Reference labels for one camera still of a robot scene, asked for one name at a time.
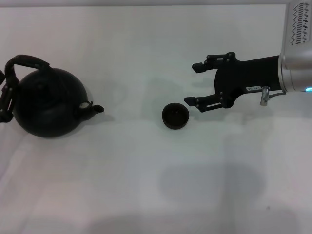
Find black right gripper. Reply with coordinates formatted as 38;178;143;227
184;52;281;113

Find black round teapot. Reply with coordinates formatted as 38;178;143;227
4;55;105;138

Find small dark teacup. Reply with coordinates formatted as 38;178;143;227
162;102;190;130

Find grey right wrist cable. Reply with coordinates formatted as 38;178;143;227
259;85;286;106

